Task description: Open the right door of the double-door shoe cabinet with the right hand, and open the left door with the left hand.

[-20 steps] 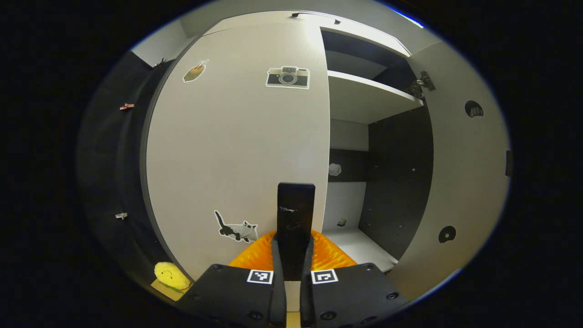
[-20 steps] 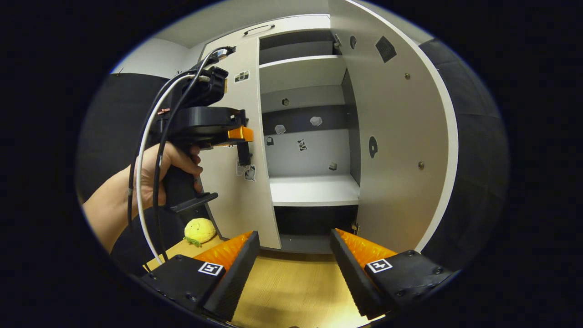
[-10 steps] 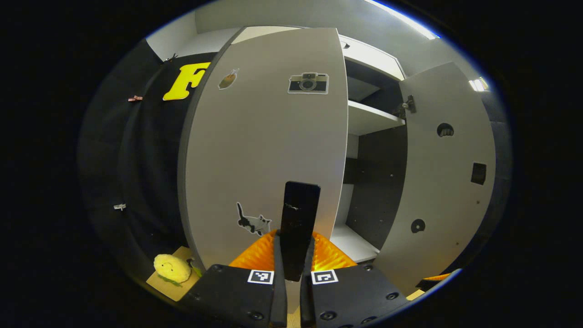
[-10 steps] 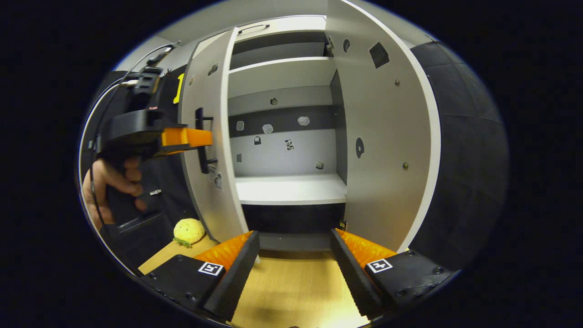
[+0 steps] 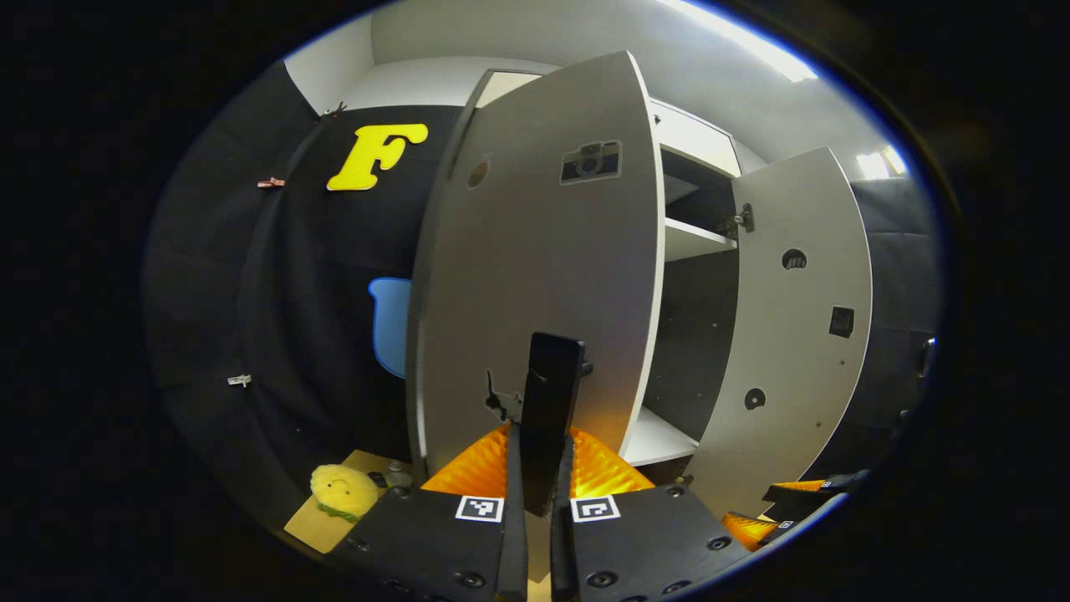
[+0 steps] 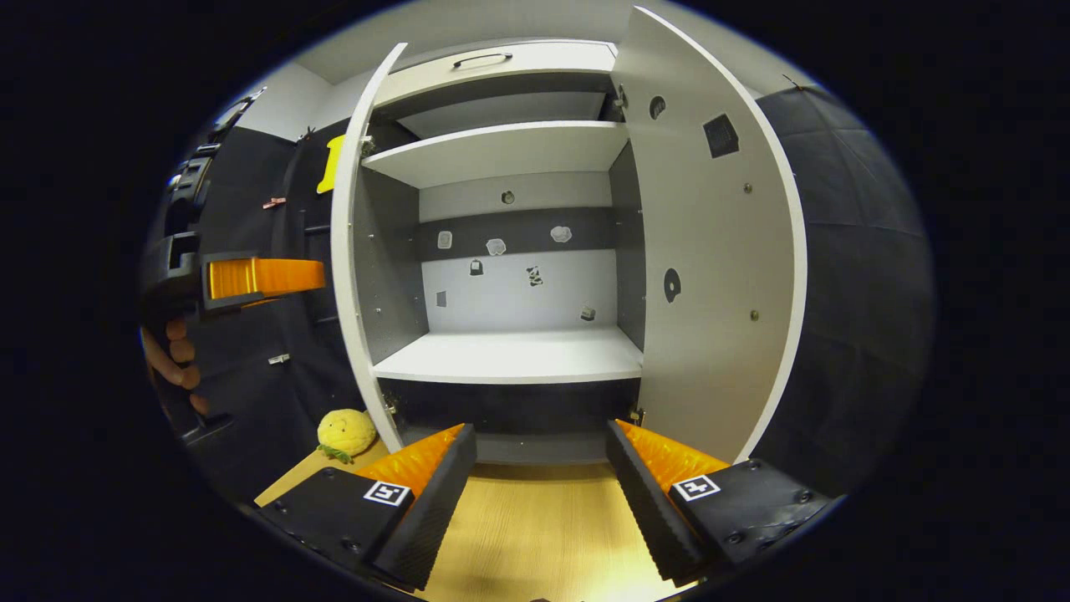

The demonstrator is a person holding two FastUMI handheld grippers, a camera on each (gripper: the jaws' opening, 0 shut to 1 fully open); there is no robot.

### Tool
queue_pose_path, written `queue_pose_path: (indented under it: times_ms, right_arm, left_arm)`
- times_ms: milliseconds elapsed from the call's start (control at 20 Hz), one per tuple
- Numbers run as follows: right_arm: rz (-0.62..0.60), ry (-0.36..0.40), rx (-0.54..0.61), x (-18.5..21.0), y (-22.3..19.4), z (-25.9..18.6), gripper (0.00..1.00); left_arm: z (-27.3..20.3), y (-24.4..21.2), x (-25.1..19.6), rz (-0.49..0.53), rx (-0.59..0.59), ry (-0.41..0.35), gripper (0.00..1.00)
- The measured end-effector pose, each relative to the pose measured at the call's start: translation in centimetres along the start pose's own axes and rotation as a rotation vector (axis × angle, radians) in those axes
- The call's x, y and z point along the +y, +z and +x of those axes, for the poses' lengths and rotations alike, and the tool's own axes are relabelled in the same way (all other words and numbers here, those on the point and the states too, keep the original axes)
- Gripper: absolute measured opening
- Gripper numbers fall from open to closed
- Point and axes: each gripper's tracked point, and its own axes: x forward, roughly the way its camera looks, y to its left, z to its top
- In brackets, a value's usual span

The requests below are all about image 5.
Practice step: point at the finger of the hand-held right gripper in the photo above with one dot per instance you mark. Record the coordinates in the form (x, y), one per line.
(748, 531)
(836, 485)

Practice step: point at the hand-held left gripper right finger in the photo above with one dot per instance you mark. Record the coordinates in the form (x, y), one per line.
(562, 543)

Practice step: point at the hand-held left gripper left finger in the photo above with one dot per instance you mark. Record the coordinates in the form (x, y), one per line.
(514, 535)

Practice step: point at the white double-door shoe cabinet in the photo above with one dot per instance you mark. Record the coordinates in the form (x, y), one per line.
(694, 138)

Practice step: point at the white cabinet shelf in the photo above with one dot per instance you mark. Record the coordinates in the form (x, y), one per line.
(660, 439)
(690, 238)

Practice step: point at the metal door hinge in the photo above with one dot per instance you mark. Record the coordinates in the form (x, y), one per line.
(737, 221)

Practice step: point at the yellow plush toy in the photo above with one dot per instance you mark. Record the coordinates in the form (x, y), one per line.
(343, 492)

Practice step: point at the small ceiling light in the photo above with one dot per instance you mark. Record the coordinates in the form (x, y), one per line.
(878, 163)

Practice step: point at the white clip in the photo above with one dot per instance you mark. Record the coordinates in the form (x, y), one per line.
(239, 380)

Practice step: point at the long ceiling light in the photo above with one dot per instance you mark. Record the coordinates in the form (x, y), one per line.
(752, 42)

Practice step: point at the pink clip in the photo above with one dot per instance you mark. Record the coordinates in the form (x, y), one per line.
(271, 182)

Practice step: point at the black binder clip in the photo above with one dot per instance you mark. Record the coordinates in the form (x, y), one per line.
(334, 110)

